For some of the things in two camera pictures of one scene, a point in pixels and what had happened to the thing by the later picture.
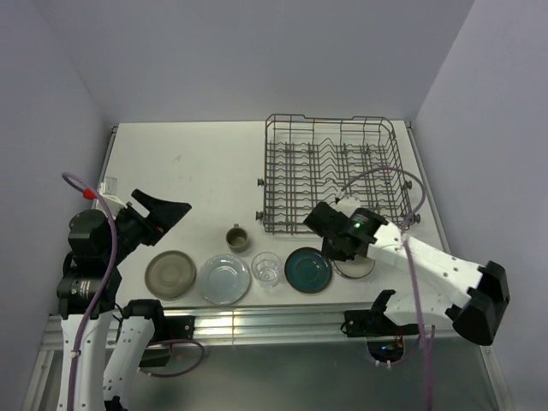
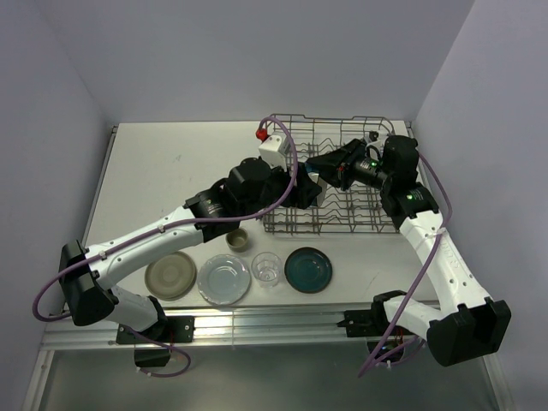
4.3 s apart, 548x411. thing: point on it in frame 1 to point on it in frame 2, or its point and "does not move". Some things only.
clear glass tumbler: x=266 y=265 does not move
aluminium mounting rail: x=271 y=327 does not move
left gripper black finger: x=163 y=214 to x=305 y=191
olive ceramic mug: x=237 y=238 does not move
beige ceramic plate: x=170 y=275 does not move
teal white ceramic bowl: x=360 y=266 to x=312 y=169
